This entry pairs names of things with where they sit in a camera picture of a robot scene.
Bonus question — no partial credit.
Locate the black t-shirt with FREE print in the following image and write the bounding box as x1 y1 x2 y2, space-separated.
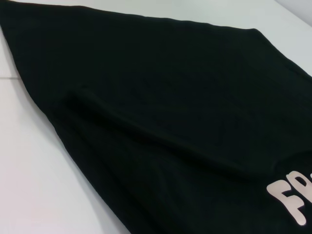
0 2 312 234

